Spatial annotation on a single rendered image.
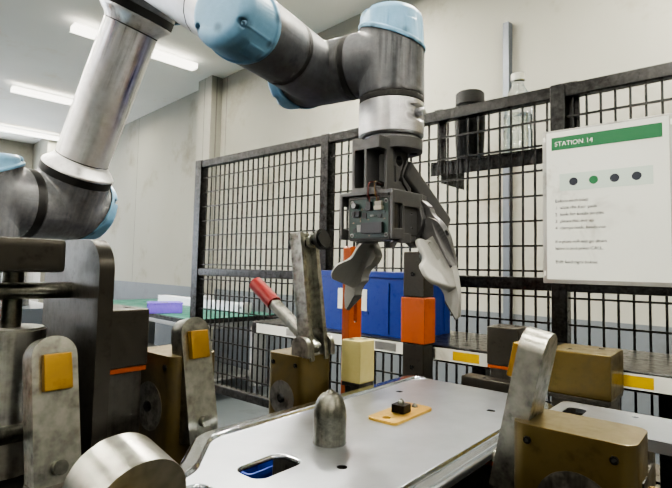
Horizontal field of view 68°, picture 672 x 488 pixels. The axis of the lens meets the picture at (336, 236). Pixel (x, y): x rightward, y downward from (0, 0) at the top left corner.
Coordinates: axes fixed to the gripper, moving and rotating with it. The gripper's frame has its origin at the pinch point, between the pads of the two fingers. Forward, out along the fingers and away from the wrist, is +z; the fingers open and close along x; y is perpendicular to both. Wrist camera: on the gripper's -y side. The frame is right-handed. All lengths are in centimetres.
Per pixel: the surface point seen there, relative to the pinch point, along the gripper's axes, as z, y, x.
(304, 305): -0.3, 1.7, -14.1
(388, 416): 11.0, 2.6, 0.0
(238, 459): 11.0, 21.4, -2.8
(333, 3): -218, -252, -228
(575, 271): -5, -55, 5
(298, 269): -5.1, 1.6, -15.3
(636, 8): -146, -258, -15
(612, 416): 11.7, -16.7, 18.5
